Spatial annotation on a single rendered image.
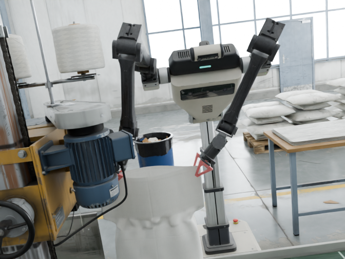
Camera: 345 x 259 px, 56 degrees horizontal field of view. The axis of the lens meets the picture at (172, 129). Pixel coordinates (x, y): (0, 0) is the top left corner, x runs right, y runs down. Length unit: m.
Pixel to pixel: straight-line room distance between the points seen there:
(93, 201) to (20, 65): 0.54
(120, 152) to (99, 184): 0.12
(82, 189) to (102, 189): 0.07
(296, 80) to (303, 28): 1.43
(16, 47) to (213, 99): 1.04
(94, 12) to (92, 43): 8.46
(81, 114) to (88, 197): 0.27
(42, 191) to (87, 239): 0.99
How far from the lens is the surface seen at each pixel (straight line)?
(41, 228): 1.13
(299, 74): 10.12
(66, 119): 1.03
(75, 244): 2.05
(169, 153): 3.71
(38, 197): 1.09
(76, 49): 1.16
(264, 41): 1.29
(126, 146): 1.11
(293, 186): 2.75
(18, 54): 1.27
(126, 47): 1.23
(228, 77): 1.76
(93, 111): 1.02
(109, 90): 9.55
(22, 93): 9.96
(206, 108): 1.88
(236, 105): 1.37
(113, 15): 9.54
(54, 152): 1.09
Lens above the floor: 1.54
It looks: 13 degrees down
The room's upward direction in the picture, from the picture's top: 7 degrees counter-clockwise
